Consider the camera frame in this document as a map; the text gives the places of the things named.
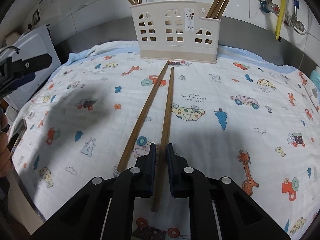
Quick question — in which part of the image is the wooden chopstick six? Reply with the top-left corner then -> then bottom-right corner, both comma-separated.
151,67 -> 174,212

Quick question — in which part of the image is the wooden chopstick five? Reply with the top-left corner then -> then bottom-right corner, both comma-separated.
117,61 -> 169,172

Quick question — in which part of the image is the person's hand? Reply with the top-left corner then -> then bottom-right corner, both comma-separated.
0,113 -> 13,178

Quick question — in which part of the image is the white microwave oven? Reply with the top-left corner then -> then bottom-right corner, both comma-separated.
1,25 -> 61,110

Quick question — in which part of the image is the cartoon print white cloth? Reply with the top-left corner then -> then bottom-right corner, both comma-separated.
13,41 -> 319,239

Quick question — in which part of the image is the beige plastic utensil holder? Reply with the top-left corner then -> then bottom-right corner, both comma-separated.
131,1 -> 221,63

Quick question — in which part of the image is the teal soap bottle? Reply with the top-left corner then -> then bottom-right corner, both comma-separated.
310,66 -> 320,90

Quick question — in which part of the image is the wall power socket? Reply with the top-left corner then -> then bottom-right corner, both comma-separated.
31,9 -> 40,25

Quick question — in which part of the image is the yellow gas hose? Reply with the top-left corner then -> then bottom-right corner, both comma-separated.
274,0 -> 287,41

